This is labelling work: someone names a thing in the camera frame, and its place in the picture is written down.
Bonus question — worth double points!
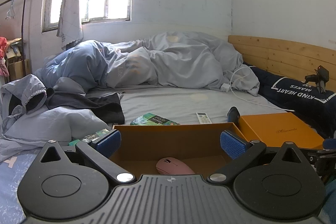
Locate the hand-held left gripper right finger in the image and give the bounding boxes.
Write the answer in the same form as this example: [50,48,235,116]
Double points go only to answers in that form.
[207,130,304,185]

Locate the pink computer mouse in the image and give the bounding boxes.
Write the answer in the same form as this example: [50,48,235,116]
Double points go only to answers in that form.
[156,157,196,175]

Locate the white curtain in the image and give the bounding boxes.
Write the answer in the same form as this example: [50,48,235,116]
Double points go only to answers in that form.
[56,0,84,51]

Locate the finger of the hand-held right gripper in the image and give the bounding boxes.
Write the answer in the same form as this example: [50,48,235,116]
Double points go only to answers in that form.
[323,138,336,151]
[227,106,241,127]

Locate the grey-blue duvet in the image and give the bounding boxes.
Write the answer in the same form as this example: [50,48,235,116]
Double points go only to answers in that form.
[34,31,260,97]

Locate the white charger with cable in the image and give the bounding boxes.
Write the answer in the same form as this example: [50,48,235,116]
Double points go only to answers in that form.
[221,66,288,111]

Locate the orange box lid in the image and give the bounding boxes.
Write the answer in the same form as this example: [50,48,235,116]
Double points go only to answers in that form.
[238,112,326,150]

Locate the grey hooded jacket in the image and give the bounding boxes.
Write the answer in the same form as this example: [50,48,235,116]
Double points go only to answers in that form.
[0,74,111,161]

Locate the grey bedsheet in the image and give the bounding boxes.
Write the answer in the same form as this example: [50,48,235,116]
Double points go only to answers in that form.
[87,86,289,126]

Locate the white remote control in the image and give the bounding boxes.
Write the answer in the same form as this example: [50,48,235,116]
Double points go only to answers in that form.
[196,112,213,125]

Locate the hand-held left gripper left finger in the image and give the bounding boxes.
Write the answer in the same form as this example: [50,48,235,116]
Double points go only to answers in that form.
[39,129,136,185]

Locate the dark clothing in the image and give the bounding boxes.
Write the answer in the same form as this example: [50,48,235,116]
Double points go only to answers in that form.
[46,88,125,125]

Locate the black clothes rack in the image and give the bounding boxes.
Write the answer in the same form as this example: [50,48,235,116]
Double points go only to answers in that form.
[0,0,34,75]

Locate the navy printed pillow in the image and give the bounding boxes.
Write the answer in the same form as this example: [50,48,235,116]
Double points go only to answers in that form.
[243,63,336,139]

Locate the brown cardboard box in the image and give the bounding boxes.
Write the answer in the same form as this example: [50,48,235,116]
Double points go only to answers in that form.
[5,39,29,81]

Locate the green tissue packet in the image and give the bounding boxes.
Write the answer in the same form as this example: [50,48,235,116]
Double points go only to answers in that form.
[130,112,181,126]
[68,128,112,147]

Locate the red and pink clothes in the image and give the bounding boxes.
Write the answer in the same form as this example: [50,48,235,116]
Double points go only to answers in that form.
[0,36,9,77]

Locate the wooden headboard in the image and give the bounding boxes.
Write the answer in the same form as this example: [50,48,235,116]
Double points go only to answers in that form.
[228,35,336,88]

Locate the small black tripod device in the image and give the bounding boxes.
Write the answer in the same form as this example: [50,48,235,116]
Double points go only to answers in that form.
[304,65,330,94]

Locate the orange cardboard box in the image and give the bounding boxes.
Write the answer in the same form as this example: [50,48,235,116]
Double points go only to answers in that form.
[109,122,248,176]

